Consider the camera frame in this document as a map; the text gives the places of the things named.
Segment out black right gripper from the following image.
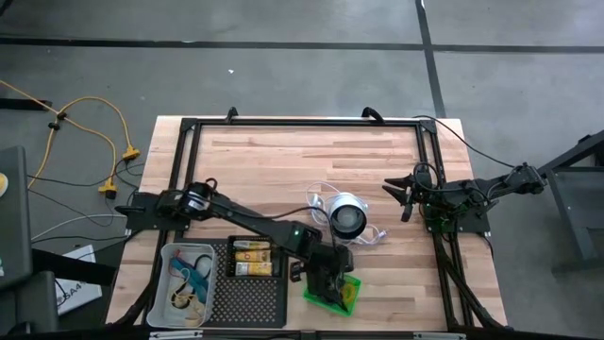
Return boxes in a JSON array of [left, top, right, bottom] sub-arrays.
[[381, 174, 443, 223]]

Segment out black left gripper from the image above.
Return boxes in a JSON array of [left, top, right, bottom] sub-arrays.
[[290, 243, 355, 314]]

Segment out green plastic bin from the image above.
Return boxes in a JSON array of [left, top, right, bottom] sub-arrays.
[[303, 272, 363, 318]]

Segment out black mesh basket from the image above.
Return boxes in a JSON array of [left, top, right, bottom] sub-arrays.
[[225, 234, 287, 281]]

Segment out thin black rubber band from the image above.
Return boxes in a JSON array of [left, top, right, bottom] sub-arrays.
[[191, 253, 214, 281]]

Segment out thin yellow rubber band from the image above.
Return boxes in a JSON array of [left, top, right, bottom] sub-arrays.
[[168, 290, 195, 311]]

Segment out clear plastic bin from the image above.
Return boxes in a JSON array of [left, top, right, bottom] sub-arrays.
[[145, 242, 217, 330]]

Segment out black desk foot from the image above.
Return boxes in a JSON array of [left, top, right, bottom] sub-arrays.
[[0, 97, 53, 111]]

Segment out black perforated metal shelf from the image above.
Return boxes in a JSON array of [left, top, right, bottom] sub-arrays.
[[158, 238, 290, 331]]

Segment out black side table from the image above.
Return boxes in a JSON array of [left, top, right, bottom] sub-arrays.
[[520, 127, 604, 276]]

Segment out white printed box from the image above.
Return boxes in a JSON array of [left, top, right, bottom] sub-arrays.
[[55, 244, 104, 316]]

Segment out grey laptop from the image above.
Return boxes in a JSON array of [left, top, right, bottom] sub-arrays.
[[0, 144, 33, 290]]

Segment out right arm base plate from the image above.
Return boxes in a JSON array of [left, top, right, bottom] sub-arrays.
[[424, 202, 492, 235]]

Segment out white lamp power cable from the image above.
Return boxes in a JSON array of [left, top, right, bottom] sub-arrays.
[[305, 181, 388, 247]]

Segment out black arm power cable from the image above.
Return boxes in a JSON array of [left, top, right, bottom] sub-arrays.
[[411, 114, 519, 170]]

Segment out black aluminium table frame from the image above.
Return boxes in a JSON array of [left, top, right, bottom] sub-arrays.
[[107, 106, 509, 340]]

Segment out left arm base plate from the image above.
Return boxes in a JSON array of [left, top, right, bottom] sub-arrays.
[[115, 191, 194, 231]]

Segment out white floor cable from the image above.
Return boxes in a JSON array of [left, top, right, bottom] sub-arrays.
[[30, 213, 129, 243]]

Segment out yellow extension cable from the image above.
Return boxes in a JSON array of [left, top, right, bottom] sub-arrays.
[[56, 95, 142, 162], [0, 78, 120, 198]]

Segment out black floor cable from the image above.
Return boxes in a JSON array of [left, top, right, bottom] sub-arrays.
[[26, 159, 145, 189], [26, 187, 125, 229]]

